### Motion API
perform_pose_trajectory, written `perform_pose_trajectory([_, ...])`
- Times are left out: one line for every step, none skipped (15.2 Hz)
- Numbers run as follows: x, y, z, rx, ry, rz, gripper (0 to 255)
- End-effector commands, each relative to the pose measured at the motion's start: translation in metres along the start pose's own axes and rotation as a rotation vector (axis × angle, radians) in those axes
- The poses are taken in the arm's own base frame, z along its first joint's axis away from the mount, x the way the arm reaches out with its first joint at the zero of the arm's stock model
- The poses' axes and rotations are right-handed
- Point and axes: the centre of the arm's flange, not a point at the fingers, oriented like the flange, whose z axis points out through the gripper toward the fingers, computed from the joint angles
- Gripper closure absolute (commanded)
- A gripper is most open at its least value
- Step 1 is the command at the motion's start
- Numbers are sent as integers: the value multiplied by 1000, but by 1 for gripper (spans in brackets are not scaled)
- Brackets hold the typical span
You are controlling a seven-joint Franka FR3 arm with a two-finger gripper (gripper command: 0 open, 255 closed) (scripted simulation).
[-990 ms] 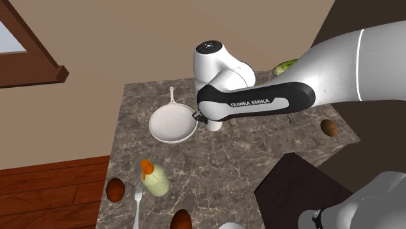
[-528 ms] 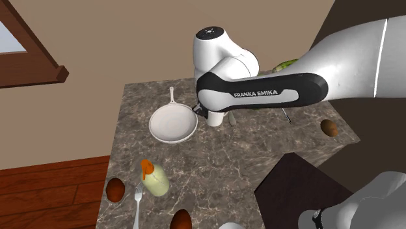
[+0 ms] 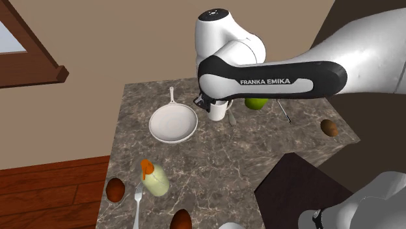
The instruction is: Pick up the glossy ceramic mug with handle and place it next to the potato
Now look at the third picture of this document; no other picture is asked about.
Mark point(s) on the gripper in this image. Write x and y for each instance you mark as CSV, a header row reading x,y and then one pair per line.
x,y
204,101

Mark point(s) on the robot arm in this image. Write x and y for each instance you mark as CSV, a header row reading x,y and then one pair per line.
x,y
355,57

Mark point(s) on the white mug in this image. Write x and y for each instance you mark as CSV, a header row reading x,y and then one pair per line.
x,y
217,112

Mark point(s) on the silver spoon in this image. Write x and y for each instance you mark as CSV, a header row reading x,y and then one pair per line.
x,y
232,119

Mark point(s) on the white frying pan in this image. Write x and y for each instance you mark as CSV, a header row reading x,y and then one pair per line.
x,y
173,123

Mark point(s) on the green apple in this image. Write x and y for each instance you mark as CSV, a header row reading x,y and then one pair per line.
x,y
255,103

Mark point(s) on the thin silver black pen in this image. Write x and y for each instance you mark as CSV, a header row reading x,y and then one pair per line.
x,y
284,111

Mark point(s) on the pale bottle with orange cap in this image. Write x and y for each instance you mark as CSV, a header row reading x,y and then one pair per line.
x,y
156,182

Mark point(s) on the silver fork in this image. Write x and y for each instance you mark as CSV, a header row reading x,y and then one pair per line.
x,y
137,196

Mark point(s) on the reddish brown egg-shaped object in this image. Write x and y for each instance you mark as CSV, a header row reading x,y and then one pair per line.
x,y
115,189
181,220

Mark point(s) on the white round object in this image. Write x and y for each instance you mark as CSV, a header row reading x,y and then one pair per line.
x,y
231,226

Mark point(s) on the brown kiwi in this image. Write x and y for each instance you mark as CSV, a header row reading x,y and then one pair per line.
x,y
329,128

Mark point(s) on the brown wooden window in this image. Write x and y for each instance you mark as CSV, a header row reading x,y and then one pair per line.
x,y
28,68

